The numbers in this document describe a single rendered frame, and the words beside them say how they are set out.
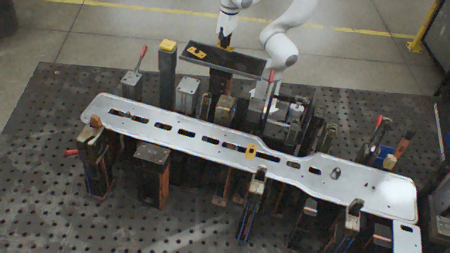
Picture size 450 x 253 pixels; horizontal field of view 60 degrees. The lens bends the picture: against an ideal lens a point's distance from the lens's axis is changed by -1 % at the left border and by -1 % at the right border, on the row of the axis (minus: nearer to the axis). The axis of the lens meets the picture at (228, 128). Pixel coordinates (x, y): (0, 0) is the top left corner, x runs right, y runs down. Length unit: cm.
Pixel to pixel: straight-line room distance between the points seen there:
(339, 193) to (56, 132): 134
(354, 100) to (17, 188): 185
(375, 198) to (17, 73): 293
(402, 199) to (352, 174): 20
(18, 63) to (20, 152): 180
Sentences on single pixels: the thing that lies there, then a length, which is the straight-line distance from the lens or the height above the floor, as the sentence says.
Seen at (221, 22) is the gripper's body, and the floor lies 136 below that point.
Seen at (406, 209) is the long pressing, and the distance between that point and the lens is 166.
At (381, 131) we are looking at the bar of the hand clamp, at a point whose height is 116.
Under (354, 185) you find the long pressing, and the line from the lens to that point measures 162.
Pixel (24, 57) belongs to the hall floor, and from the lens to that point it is 382.
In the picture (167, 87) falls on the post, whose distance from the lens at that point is 193.
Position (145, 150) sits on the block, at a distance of 152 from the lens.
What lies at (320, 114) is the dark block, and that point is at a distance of 166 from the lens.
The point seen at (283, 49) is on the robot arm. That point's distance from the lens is 183.
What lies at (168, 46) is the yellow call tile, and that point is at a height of 116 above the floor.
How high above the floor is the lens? 218
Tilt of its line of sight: 45 degrees down
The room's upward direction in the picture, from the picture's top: 10 degrees clockwise
